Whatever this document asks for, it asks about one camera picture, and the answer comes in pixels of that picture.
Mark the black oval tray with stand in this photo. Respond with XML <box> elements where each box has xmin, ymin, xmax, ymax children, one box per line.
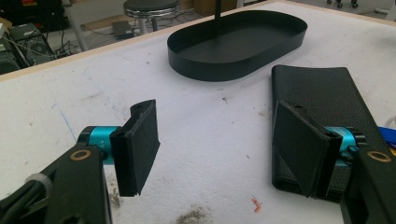
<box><xmin>166</xmin><ymin>0</ymin><xmax>308</xmax><ymax>82</ymax></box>

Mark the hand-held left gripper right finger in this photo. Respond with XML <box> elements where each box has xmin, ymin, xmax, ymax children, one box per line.
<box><xmin>272</xmin><ymin>100</ymin><xmax>367</xmax><ymax>199</ymax></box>

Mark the white foam mat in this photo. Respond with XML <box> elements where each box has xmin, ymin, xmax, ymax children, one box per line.
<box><xmin>0</xmin><ymin>1</ymin><xmax>396</xmax><ymax>224</ymax></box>

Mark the white metal table leg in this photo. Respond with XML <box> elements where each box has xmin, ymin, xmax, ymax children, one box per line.
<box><xmin>63</xmin><ymin>0</ymin><xmax>91</xmax><ymax>52</ymax></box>

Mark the black computer tower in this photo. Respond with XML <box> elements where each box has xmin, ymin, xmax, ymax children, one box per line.
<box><xmin>8</xmin><ymin>22</ymin><xmax>54</xmax><ymax>67</ymax></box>

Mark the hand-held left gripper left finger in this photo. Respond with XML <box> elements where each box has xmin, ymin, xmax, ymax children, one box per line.
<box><xmin>78</xmin><ymin>99</ymin><xmax>162</xmax><ymax>198</ymax></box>

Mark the black round stool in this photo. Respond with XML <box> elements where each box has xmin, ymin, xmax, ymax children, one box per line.
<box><xmin>123</xmin><ymin>0</ymin><xmax>180</xmax><ymax>34</ymax></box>

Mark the black box on floor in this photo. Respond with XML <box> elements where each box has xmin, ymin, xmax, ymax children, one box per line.
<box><xmin>111</xmin><ymin>21</ymin><xmax>135</xmax><ymax>40</ymax></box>

